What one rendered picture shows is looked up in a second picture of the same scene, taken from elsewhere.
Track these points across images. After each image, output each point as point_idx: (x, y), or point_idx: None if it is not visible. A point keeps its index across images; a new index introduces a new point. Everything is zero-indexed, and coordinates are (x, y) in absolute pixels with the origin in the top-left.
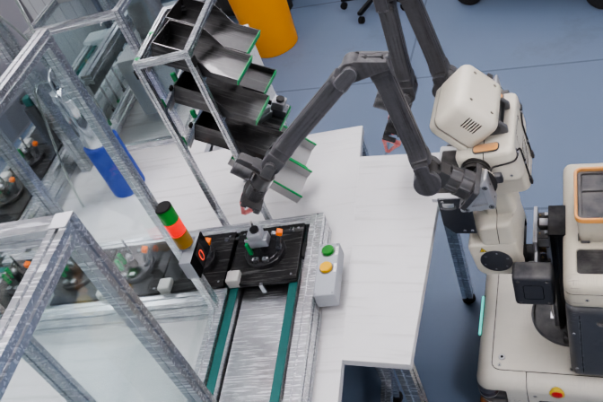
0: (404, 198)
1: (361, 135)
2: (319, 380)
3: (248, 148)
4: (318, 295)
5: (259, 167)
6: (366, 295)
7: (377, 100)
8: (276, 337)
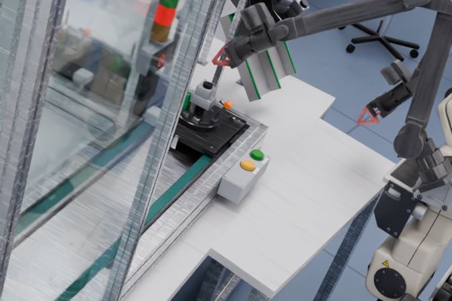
0: (342, 174)
1: (330, 103)
2: (179, 248)
3: None
4: (227, 179)
5: (271, 25)
6: (263, 218)
7: (389, 67)
8: (163, 187)
